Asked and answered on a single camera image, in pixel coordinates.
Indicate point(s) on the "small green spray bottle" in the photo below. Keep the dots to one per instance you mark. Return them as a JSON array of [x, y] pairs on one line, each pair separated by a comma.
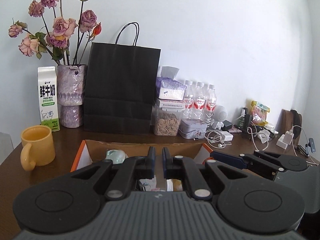
[[241, 122]]

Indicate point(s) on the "yellow mug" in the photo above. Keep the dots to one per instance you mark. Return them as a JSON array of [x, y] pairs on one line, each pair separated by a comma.
[[40, 147]]

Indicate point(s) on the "black power adapter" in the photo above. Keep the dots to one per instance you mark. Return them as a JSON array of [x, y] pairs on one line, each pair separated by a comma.
[[227, 125]]

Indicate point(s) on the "crumpled white plastic bag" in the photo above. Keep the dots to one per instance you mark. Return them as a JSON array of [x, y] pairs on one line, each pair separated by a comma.
[[265, 136]]

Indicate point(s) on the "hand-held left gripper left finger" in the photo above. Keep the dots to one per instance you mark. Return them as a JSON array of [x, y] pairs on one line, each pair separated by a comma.
[[151, 165]]

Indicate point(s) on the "white charging dock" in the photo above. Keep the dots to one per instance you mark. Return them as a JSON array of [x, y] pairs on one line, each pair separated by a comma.
[[283, 142]]

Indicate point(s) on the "pink patterned pen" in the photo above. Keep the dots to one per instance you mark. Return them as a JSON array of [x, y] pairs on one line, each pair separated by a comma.
[[235, 130]]

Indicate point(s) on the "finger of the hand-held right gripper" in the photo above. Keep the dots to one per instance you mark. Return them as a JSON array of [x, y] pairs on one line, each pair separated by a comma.
[[225, 157]]

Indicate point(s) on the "purple textured vase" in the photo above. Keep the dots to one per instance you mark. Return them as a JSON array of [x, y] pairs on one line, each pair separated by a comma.
[[71, 90]]

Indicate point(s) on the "dried pink roses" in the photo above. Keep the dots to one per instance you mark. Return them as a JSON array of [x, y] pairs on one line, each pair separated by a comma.
[[61, 27]]

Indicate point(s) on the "water bottle red label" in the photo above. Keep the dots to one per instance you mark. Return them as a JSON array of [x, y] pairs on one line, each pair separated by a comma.
[[200, 103], [210, 105], [188, 102]]

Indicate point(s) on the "red cardboard box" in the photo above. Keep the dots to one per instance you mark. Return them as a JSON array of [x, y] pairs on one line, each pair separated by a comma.
[[120, 147]]

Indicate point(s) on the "clear seed container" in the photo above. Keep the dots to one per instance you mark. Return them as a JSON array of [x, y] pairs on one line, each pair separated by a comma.
[[166, 125]]

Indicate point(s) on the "black clip stand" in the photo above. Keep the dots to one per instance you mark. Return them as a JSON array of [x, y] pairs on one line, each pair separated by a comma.
[[311, 145]]

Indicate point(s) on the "yellow snack bag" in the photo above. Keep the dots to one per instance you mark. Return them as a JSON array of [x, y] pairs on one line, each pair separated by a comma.
[[260, 113]]

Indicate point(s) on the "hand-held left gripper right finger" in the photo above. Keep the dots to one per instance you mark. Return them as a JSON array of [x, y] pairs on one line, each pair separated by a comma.
[[166, 165]]

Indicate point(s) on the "wooden headphone stand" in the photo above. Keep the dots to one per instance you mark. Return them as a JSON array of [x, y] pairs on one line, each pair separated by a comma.
[[286, 120]]

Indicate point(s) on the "white robot speaker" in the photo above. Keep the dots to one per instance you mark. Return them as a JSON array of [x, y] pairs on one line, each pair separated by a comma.
[[220, 113]]

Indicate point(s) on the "purple tissue pack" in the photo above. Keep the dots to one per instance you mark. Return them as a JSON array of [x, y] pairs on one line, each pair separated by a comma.
[[170, 90]]

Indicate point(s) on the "white milk carton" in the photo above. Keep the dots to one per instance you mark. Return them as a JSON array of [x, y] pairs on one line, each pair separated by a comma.
[[48, 100]]

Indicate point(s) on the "black paper bag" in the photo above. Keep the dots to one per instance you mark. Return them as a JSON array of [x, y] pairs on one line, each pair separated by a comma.
[[120, 87]]

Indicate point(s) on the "white printed flat box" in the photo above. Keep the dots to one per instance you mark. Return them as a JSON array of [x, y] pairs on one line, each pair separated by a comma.
[[172, 105]]

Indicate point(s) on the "white patterned tin box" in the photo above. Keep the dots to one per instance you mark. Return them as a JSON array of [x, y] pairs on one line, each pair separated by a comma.
[[192, 130]]

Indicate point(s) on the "black desk holder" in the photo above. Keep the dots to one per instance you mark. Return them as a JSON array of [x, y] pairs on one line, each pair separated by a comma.
[[248, 122]]

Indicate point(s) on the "white charger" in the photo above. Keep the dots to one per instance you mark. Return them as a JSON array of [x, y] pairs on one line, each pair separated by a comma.
[[227, 135]]

